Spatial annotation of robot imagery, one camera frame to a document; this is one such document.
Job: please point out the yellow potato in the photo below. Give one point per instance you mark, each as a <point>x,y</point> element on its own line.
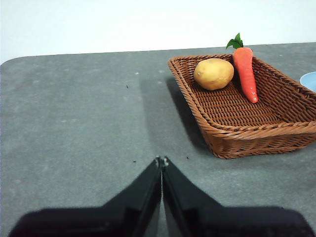
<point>213,74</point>

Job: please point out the blue round plate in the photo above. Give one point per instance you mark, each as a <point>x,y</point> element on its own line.
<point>309,80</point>

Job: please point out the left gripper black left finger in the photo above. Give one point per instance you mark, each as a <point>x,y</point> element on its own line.
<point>111,219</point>

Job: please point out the brown wicker basket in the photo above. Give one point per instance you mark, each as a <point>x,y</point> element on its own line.
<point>247,116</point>

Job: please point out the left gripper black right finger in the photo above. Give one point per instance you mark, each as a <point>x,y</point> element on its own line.
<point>209,219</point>

